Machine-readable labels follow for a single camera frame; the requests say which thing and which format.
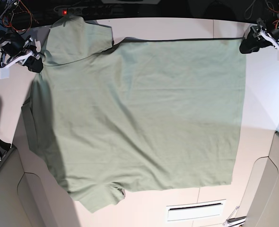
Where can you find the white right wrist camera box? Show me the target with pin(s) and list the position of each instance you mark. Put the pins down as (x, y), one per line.
(4, 73)

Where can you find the metal clamp stand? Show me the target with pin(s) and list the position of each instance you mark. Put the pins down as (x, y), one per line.
(234, 222)

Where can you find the beige panel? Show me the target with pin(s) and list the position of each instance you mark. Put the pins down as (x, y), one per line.
(17, 204)
(264, 209)

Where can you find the beige right side panel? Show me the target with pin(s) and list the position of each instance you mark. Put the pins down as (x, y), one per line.
(264, 209)

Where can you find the white power strip red switch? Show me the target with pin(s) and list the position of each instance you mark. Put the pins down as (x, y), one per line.
(92, 11)

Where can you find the green T-shirt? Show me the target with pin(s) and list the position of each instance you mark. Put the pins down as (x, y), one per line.
(134, 116)

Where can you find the beige left side panel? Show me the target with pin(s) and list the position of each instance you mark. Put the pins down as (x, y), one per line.
(17, 204)

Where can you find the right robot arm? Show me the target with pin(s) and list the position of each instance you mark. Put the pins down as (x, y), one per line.
(7, 12)

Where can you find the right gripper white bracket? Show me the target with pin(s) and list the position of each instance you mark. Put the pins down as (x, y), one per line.
(15, 49)

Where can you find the white table cable slot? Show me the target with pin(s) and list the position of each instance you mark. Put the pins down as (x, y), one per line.
(195, 211)

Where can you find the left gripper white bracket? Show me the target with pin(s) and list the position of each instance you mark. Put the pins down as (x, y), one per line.
(261, 35)

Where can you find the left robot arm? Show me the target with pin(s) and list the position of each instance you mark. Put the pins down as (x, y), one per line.
(273, 15)

